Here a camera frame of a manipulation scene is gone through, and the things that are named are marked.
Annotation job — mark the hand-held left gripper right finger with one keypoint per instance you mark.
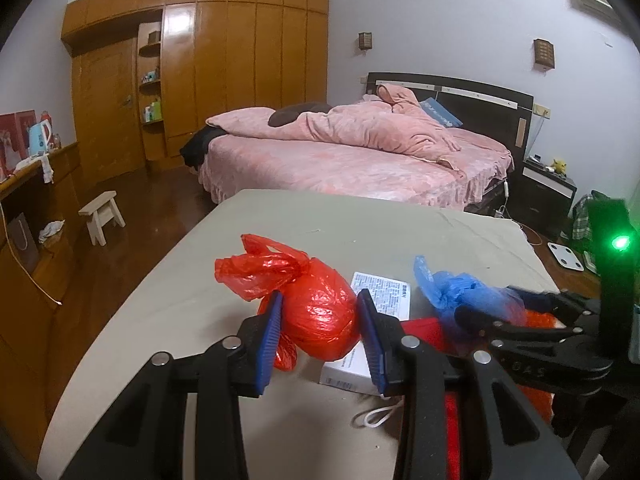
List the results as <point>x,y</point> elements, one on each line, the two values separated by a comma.
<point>372,345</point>

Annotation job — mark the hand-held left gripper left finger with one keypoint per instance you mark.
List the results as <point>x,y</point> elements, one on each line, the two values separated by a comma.
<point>267,345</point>

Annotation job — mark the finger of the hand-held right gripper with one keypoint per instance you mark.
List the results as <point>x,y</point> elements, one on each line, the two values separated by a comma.
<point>500,324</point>
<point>560,302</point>

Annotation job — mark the blue plastic bag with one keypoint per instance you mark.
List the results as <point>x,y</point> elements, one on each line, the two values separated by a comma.
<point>450,290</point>

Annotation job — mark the red plastic bag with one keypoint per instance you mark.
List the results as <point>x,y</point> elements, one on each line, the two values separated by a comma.
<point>320,310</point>

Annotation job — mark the orange foam mesh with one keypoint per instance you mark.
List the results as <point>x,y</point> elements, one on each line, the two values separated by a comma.
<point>542,321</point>

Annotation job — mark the white bathroom scale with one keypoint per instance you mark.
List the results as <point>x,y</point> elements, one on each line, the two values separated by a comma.
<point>565,256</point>

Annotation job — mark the white printed box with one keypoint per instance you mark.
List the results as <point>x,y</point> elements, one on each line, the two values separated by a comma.
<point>385,294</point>

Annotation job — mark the red cloth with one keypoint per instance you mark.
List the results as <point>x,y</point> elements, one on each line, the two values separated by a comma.
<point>425,332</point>

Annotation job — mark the plaid shirt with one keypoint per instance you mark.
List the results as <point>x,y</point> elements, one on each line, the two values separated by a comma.
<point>581,220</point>

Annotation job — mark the dark nightstand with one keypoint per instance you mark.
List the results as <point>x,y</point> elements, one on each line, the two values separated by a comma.
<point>540,200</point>

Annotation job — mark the yellow plush toy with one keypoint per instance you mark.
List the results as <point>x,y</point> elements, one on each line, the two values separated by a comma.
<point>559,166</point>

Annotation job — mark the beige tablecloth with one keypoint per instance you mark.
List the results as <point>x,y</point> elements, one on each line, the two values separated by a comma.
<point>300,230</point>

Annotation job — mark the dark wooden bed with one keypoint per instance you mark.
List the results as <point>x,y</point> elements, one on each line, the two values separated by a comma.
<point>325,175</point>

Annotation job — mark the black garment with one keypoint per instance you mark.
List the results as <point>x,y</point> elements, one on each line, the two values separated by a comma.
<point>197,147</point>

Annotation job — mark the small wooden stool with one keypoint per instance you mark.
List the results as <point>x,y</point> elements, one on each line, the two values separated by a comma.
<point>100,210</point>

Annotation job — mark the pink duvet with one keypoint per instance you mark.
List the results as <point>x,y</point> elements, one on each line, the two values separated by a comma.
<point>360,130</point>

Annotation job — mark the blue pillow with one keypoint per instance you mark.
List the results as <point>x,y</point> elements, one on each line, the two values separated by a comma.
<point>440,111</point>

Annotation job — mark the brown cushion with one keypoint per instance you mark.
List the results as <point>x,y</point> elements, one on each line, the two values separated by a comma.
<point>290,115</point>

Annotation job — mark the wooden side cabinet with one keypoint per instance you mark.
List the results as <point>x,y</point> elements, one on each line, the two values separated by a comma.
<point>30,335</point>

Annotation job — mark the crumpled white cloth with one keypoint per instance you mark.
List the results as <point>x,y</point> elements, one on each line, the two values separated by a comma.
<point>51,231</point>

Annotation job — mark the green bottles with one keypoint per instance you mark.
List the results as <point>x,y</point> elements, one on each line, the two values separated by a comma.
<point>154,111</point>

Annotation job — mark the grey paper bag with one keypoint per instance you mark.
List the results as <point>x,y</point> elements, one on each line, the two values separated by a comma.
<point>24,245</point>

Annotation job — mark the air conditioner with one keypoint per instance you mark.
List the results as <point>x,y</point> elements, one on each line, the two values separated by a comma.
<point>595,0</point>

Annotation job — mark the wooden wardrobe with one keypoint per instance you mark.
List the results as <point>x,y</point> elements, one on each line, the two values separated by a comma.
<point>225,70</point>

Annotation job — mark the hanging white cloth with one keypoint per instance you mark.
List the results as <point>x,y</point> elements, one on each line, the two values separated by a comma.
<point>47,170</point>

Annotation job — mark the light blue kettle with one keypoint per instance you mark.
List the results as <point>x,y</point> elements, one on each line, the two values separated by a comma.
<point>40,139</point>

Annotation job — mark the red box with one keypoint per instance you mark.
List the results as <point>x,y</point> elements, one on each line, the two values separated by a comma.
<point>15,140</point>

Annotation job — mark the wall socket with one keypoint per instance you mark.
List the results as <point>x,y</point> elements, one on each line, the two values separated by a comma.
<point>541,110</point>

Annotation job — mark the large wall lamp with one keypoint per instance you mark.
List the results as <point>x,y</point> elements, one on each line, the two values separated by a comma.
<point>544,54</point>

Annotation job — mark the small wall lamp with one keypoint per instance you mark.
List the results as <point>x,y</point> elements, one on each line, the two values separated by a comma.
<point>365,42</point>

